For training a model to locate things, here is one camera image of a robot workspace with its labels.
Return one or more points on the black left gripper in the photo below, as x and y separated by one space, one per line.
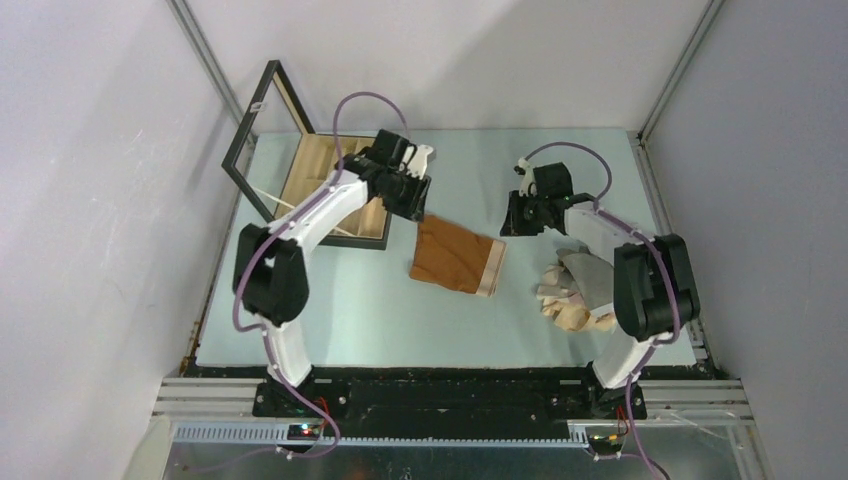
414 209

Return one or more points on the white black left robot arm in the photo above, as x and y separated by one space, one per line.
271 277

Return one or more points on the orange-brown underwear with cream waistband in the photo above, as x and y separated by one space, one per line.
455 258

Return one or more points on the beige crumpled underwear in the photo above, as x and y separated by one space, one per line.
566 310

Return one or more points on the grey slotted cable duct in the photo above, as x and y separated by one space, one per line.
277 434

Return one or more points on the black divided storage box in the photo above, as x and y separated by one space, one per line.
276 159

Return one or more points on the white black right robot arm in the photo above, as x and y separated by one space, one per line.
645 280

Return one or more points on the left controller board with leds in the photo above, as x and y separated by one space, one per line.
304 432

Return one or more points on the controller board with leds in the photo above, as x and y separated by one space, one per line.
607 445
304 432

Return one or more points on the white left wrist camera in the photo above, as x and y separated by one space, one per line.
416 159

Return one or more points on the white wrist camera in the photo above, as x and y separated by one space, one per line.
416 159
525 170

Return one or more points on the right controller board with leds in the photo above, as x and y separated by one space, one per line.
607 445

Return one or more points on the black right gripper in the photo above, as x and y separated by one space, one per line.
513 226

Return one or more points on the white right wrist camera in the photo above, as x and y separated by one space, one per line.
525 170

